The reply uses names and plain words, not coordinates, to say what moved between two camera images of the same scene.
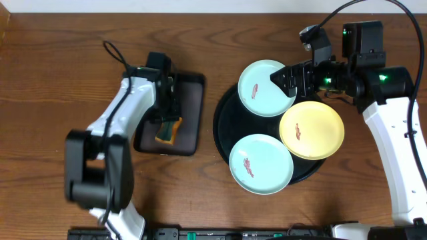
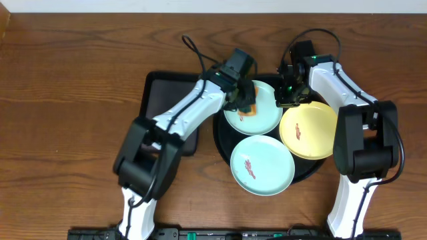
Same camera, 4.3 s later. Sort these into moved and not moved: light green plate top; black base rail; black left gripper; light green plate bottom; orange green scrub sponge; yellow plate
Moved: light green plate top; black left gripper; orange green scrub sponge
Not moved: light green plate bottom; black base rail; yellow plate
